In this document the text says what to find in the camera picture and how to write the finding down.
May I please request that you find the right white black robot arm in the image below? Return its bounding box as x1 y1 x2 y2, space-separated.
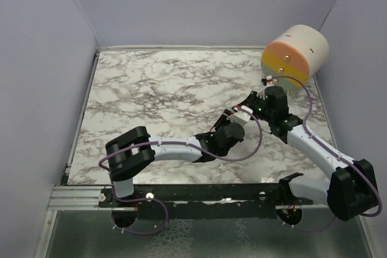
234 86 383 221

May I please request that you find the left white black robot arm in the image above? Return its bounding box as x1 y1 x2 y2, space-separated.
105 115 250 207

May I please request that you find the cylinder with striped face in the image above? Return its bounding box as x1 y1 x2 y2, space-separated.
261 24 330 84

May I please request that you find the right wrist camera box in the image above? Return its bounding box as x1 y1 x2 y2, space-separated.
257 76 274 98

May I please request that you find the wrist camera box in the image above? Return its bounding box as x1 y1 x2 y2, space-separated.
257 76 274 98
226 106 253 126

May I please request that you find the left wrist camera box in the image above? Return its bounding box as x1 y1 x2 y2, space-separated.
226 106 253 126

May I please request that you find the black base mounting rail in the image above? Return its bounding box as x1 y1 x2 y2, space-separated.
99 183 313 220

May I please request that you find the aluminium frame extrusion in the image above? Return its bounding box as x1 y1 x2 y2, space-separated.
48 185 104 211

